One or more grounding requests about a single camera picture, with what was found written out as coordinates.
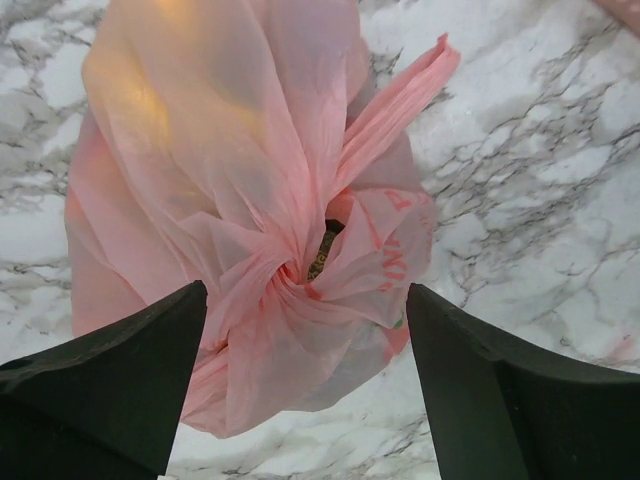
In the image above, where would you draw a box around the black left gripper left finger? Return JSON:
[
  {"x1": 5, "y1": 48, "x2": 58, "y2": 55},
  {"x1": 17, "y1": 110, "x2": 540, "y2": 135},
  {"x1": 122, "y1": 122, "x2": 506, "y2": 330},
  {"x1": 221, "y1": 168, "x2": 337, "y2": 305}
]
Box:
[{"x1": 1, "y1": 281, "x2": 207, "y2": 479}]

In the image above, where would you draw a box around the pink plastic bag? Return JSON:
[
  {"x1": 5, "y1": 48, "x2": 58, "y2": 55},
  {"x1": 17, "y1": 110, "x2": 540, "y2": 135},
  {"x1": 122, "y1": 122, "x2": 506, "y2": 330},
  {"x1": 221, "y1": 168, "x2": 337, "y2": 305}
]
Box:
[{"x1": 65, "y1": 1, "x2": 460, "y2": 438}]

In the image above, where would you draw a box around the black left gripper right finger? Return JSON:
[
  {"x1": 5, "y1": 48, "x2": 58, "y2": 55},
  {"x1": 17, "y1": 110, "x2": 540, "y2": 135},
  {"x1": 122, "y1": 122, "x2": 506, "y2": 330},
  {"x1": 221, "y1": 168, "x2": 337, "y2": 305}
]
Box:
[{"x1": 406, "y1": 285, "x2": 639, "y2": 480}]

